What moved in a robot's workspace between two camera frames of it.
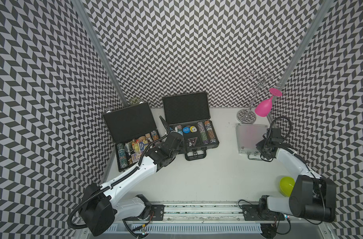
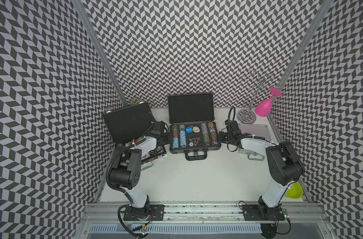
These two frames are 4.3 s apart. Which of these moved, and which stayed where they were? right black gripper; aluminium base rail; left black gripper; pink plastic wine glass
Moved: right black gripper; left black gripper
Stayed: aluminium base rail; pink plastic wine glass
